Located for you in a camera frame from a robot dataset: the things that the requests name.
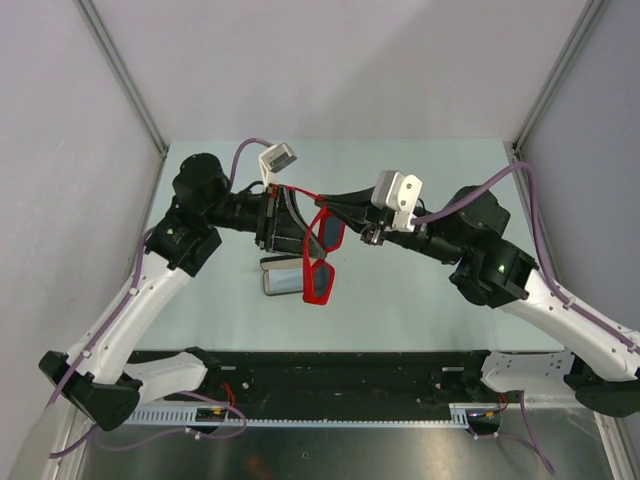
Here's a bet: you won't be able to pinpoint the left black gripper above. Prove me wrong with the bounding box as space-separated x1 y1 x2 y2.
205 184 327 261

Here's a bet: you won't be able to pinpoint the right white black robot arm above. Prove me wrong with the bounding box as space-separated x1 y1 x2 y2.
315 186 639 418

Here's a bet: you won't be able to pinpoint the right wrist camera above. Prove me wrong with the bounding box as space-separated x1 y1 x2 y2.
371 170 423 233

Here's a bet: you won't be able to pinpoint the blue cleaning cloth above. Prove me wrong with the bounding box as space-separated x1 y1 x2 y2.
268 269 303 295

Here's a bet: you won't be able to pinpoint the purple cable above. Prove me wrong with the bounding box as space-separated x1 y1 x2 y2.
409 160 640 474
47 137 271 460

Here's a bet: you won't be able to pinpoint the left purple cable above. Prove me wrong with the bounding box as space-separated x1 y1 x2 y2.
47 137 271 460

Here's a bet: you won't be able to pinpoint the white cable duct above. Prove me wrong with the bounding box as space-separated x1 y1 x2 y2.
124 403 498 429

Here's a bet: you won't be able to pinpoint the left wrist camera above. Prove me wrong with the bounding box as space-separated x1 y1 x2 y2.
258 143 297 187

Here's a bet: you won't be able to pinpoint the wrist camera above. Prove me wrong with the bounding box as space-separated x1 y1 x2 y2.
371 170 423 233
258 143 297 187

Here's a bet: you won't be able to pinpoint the black glasses case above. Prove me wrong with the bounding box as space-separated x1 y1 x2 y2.
259 255 303 296

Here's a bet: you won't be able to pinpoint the red sunglasses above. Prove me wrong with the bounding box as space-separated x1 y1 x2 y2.
289 186 346 306

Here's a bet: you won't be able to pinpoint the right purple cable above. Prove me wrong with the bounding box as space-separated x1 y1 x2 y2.
409 160 640 474

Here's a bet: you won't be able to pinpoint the aluminium rail frame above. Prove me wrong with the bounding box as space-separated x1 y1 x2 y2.
39 139 640 480

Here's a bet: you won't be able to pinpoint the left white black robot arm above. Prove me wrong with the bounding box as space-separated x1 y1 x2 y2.
39 143 328 431

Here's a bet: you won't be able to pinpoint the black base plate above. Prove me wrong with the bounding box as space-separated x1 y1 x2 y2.
195 350 574 422

